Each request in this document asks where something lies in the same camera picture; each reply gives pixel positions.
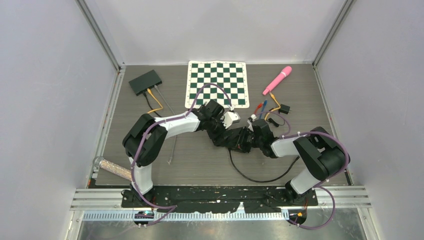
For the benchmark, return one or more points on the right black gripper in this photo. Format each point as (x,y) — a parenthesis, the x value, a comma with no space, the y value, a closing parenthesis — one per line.
(248,151)

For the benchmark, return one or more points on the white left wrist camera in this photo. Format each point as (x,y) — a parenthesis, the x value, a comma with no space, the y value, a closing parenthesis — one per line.
(229,118)

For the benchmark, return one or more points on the pink cylindrical device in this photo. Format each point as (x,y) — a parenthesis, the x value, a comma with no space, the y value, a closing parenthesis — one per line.
(278,79)

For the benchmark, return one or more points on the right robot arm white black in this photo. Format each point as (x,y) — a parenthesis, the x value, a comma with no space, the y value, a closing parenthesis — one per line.
(320,152)

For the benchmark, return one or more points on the glitter filled clear tube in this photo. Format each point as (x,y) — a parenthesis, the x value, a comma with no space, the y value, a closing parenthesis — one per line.
(102,163)

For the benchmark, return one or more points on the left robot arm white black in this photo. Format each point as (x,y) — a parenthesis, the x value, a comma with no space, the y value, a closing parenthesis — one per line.
(144,141)

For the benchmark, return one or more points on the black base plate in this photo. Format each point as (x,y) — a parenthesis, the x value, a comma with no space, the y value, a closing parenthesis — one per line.
(217,199)

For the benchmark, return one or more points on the ribbed black network switch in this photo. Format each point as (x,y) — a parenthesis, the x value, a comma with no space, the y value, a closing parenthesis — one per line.
(229,138)

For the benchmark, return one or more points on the green white chessboard mat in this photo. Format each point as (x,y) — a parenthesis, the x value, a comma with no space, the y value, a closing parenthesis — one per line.
(225,82)

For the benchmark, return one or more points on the black power adapter with cord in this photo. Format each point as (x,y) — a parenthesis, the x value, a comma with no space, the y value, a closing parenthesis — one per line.
(282,109)

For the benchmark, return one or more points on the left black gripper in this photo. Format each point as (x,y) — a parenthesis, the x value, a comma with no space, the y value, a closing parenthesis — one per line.
(218,138)

